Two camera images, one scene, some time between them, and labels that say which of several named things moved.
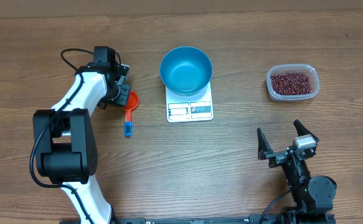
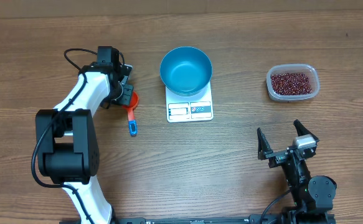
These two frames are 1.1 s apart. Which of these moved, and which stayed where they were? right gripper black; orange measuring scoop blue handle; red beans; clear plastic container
Moved: orange measuring scoop blue handle
Stayed: right gripper black; red beans; clear plastic container
